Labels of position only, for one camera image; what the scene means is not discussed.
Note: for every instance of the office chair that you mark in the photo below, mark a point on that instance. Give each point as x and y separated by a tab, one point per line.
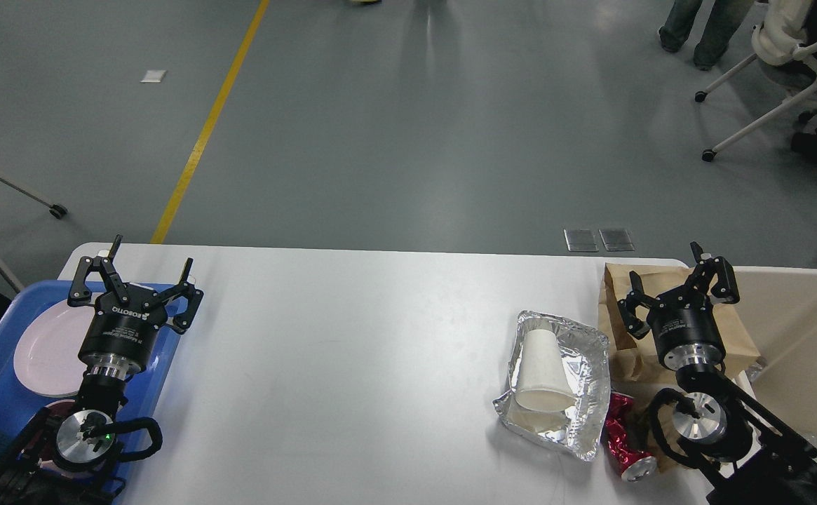
780	45

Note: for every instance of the pink mug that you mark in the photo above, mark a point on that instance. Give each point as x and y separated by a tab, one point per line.
57	407

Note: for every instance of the floor socket plate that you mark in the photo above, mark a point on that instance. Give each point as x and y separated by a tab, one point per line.
580	240
617	239

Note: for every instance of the beige plastic bin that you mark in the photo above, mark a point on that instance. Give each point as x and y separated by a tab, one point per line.
778	308

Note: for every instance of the white paper cup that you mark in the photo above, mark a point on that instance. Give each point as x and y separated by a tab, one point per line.
542	384

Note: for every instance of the pink plate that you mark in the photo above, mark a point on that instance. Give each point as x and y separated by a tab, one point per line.
50	334

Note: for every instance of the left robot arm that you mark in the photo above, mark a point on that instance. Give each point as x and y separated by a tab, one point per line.
102	392

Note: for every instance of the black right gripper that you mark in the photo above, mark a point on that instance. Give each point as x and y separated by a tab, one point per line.
685	333

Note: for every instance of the crushed red can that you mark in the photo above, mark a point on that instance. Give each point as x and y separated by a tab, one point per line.
631	462

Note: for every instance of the brown paper bag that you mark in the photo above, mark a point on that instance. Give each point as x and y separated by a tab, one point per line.
636	360

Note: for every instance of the person in grey jeans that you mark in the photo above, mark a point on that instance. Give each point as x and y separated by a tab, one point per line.
724	20

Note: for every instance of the blue plastic tray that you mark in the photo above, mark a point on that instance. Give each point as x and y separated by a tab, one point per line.
18	404

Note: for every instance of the crumpled brown paper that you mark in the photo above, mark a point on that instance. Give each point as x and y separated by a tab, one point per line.
643	437

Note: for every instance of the floor socket plate left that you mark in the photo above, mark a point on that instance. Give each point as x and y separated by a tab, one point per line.
580	240

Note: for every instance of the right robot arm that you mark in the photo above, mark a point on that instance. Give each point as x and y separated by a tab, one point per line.
708	423

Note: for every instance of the aluminium foil tray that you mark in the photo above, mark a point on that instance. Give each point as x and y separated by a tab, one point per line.
576	430

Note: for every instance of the floor socket plate right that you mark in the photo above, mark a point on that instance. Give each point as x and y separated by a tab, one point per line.
617	239

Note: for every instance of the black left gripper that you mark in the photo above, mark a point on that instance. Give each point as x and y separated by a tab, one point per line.
124	333

